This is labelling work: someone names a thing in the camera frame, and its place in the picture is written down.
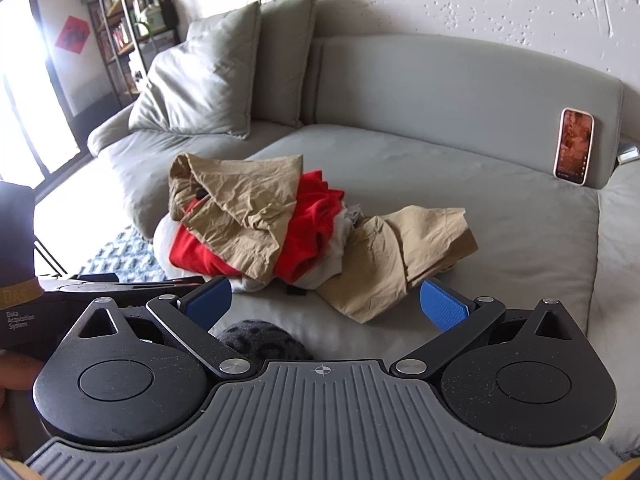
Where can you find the grey sofa side cushion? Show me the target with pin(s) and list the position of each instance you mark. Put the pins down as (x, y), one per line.
(620, 270)

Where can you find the red garment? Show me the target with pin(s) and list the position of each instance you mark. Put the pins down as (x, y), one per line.
(310, 220)

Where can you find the grey fabric sofa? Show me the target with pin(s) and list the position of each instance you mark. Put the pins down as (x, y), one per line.
(450, 200)

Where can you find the crumpled khaki garment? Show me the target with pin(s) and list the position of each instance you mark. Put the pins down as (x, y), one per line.
(240, 205)

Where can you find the smartphone in white case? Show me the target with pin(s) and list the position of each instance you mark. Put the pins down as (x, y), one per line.
(574, 146)

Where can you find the group of books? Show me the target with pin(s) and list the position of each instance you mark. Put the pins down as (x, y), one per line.
(119, 35)

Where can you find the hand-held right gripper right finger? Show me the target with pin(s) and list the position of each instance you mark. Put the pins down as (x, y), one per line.
(445, 306)

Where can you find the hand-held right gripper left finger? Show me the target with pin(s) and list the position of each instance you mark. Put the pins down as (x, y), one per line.
(210, 302)

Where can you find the khaki pants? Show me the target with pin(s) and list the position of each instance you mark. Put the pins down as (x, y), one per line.
(390, 260)

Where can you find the small grey garment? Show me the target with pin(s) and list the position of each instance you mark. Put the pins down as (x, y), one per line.
(354, 214)

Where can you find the person's left hand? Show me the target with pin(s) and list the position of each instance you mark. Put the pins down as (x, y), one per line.
(20, 371)

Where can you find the large grey cushion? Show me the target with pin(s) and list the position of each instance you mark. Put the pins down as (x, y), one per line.
(200, 80)
(287, 50)

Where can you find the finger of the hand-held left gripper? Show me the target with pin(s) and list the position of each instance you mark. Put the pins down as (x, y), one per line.
(150, 288)

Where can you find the metal and wood bookshelf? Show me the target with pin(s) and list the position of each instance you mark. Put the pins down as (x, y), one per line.
(115, 55)

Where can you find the red square wall decoration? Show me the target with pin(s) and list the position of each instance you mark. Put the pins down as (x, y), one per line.
(73, 34)

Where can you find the white garment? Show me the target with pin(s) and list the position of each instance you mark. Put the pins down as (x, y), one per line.
(330, 255)

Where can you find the glass balcony door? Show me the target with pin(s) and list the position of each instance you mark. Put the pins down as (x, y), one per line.
(25, 85)

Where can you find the dark spotted fuzzy cloth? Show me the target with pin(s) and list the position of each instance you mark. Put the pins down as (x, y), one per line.
(260, 340)

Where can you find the grey patterned rug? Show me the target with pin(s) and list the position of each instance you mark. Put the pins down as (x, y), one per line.
(125, 257)

